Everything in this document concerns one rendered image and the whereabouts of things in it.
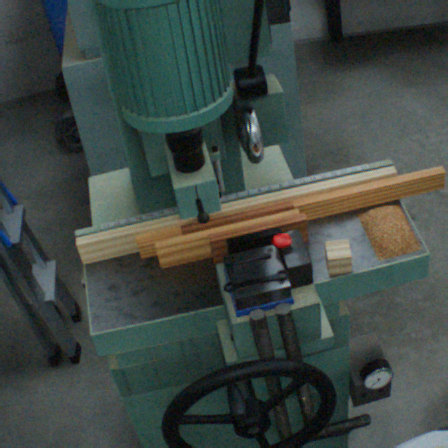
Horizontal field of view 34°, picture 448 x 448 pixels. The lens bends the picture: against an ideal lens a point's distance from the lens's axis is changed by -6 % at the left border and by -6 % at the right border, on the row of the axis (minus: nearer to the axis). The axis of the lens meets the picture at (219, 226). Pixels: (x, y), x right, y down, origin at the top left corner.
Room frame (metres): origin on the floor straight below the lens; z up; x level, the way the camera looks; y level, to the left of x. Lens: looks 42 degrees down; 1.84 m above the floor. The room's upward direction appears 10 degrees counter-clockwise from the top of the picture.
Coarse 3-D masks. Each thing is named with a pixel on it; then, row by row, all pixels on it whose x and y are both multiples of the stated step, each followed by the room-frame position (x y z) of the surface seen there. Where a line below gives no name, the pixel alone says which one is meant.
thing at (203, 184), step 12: (204, 144) 1.09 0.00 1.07; (168, 156) 1.07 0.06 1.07; (204, 156) 1.05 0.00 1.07; (204, 168) 1.02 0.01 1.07; (180, 180) 1.00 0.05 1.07; (192, 180) 0.99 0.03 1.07; (204, 180) 0.99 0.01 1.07; (216, 180) 0.99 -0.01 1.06; (180, 192) 0.98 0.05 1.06; (192, 192) 0.98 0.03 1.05; (204, 192) 0.98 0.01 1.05; (216, 192) 0.99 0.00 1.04; (180, 204) 0.98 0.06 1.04; (192, 204) 0.98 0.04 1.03; (204, 204) 0.98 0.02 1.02; (216, 204) 0.99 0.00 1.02; (180, 216) 0.98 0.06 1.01; (192, 216) 0.98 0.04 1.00
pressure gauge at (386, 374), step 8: (376, 360) 0.85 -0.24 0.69; (384, 360) 0.85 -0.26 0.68; (368, 368) 0.84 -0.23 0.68; (376, 368) 0.83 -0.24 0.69; (384, 368) 0.83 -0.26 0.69; (368, 376) 0.82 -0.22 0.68; (376, 376) 0.82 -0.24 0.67; (384, 376) 0.83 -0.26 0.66; (392, 376) 0.82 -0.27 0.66; (368, 384) 0.82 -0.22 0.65; (376, 384) 0.82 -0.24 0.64; (384, 384) 0.82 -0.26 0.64
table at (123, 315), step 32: (320, 224) 1.02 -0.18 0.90; (352, 224) 1.00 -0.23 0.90; (128, 256) 1.03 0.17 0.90; (320, 256) 0.94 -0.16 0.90; (352, 256) 0.93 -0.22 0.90; (416, 256) 0.90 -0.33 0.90; (96, 288) 0.96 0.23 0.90; (128, 288) 0.95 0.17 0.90; (160, 288) 0.93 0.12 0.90; (192, 288) 0.92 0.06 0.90; (320, 288) 0.88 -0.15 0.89; (352, 288) 0.88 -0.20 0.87; (384, 288) 0.89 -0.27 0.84; (96, 320) 0.88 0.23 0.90; (128, 320) 0.87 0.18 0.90; (160, 320) 0.86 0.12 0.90; (192, 320) 0.86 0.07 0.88; (224, 320) 0.86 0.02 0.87; (224, 352) 0.80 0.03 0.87
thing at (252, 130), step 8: (240, 104) 1.18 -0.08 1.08; (248, 104) 1.17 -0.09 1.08; (240, 112) 1.16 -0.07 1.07; (248, 112) 1.15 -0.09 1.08; (248, 120) 1.14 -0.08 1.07; (256, 120) 1.14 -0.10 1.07; (240, 128) 1.18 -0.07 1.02; (248, 128) 1.13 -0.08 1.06; (256, 128) 1.12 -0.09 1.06; (248, 136) 1.12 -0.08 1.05; (256, 136) 1.12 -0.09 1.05; (248, 144) 1.12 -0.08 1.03; (256, 144) 1.11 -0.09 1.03; (248, 152) 1.13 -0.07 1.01; (256, 152) 1.11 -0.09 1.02; (256, 160) 1.12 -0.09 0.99
